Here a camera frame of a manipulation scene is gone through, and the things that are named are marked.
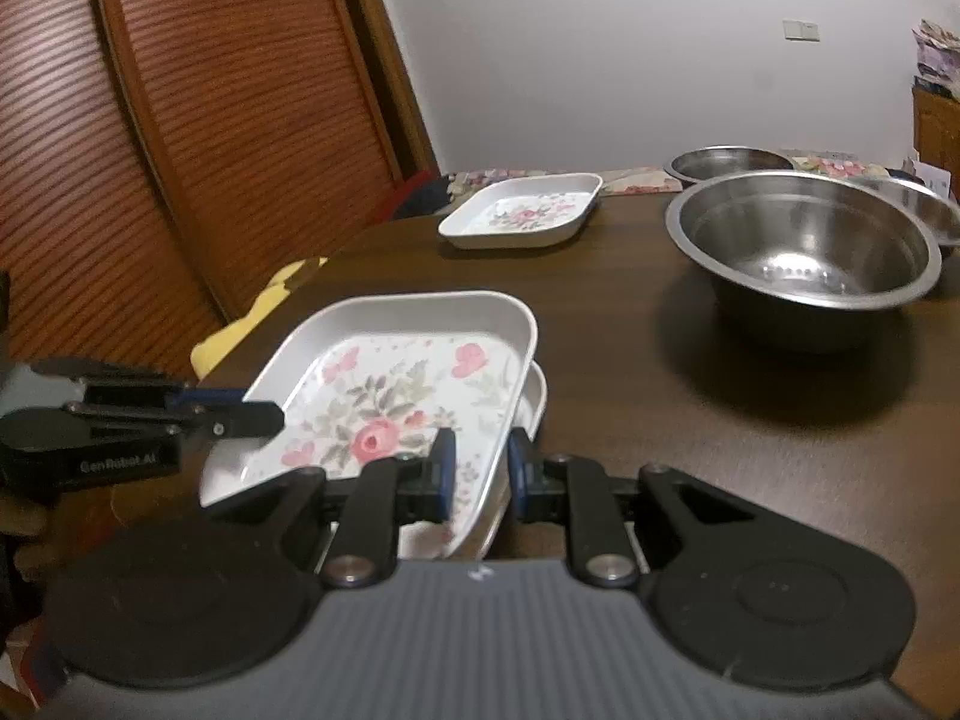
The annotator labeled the floral square plate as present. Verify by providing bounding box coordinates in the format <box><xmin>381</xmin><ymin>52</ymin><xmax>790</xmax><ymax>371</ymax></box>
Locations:
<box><xmin>199</xmin><ymin>291</ymin><xmax>547</xmax><ymax>561</ymax></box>
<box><xmin>438</xmin><ymin>172</ymin><xmax>604</xmax><ymax>250</ymax></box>
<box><xmin>449</xmin><ymin>361</ymin><xmax>548</xmax><ymax>561</ymax></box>

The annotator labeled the small steel bowl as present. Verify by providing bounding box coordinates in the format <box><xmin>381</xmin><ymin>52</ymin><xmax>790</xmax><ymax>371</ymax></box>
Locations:
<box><xmin>664</xmin><ymin>145</ymin><xmax>794</xmax><ymax>187</ymax></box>

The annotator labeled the large steel bowl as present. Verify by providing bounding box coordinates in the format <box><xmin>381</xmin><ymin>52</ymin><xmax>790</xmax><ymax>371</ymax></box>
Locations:
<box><xmin>664</xmin><ymin>171</ymin><xmax>942</xmax><ymax>316</ymax></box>

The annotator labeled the wooden slatted wardrobe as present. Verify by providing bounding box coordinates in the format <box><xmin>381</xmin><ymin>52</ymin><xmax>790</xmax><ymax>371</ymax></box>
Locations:
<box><xmin>2</xmin><ymin>0</ymin><xmax>438</xmax><ymax>374</ymax></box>

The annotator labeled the floral bed blanket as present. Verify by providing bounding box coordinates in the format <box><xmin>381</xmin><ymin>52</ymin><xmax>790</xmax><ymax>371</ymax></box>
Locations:
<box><xmin>440</xmin><ymin>148</ymin><xmax>913</xmax><ymax>200</ymax></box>

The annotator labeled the white paper bag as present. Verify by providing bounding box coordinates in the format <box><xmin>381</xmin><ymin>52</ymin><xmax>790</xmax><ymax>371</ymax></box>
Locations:
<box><xmin>907</xmin><ymin>160</ymin><xmax>952</xmax><ymax>199</ymax></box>

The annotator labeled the wooden sideboard cabinet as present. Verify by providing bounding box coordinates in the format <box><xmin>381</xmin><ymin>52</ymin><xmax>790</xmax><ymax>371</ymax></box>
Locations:
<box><xmin>913</xmin><ymin>86</ymin><xmax>960</xmax><ymax>197</ymax></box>

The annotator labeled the stack of folded fabrics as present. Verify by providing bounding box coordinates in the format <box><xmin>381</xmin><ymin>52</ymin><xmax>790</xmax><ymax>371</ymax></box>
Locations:
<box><xmin>913</xmin><ymin>20</ymin><xmax>960</xmax><ymax>99</ymax></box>

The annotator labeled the white wall switch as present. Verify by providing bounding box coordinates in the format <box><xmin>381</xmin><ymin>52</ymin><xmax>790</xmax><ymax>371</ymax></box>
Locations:
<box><xmin>782</xmin><ymin>20</ymin><xmax>820</xmax><ymax>43</ymax></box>

